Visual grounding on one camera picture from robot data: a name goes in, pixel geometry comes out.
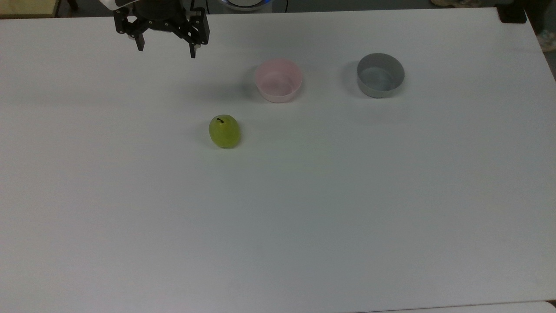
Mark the pink bowl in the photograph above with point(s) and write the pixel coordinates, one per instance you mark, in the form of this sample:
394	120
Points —
278	81

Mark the black table clamp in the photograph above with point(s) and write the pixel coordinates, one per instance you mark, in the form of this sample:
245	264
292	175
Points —
512	14

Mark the green pear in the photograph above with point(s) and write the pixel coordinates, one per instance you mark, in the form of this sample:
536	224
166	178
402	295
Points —
224	131

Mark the wooden furniture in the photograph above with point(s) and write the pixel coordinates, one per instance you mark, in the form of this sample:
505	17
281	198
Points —
27	7

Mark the light sneaker shoe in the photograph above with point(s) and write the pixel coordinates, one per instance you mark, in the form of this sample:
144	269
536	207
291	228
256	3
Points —
548	41

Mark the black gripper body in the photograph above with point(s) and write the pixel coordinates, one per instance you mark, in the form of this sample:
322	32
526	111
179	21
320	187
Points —
157	13

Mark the grey bowl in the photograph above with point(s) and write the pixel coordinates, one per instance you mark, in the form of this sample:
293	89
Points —
380	75

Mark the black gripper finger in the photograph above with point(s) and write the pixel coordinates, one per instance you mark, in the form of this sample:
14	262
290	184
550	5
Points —
130	26
195	32

